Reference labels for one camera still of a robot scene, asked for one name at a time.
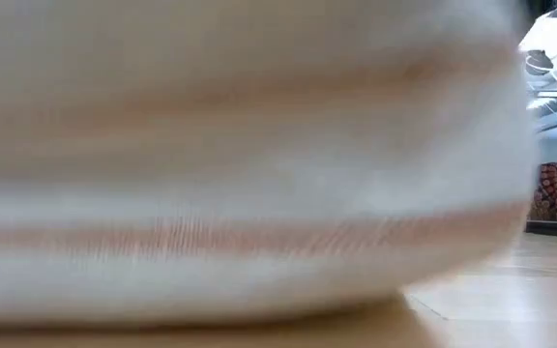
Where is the white towel with stripes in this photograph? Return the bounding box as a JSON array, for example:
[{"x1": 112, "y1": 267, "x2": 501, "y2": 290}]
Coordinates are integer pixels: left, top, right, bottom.
[{"x1": 0, "y1": 0, "x2": 541, "y2": 325}]

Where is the patterned hanging rug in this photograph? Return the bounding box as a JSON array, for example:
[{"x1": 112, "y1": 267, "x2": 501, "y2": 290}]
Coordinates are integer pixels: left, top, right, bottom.
[{"x1": 528, "y1": 162, "x2": 557, "y2": 222}]

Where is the black aluminium table frame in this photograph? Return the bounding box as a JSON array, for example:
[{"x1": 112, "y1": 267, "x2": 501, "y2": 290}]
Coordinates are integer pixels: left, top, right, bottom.
[{"x1": 524, "y1": 219, "x2": 557, "y2": 239}]

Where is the black ceiling cable reel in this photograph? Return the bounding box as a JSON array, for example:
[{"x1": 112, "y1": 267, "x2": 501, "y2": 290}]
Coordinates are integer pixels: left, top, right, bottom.
[{"x1": 524, "y1": 48, "x2": 554, "y2": 76}]

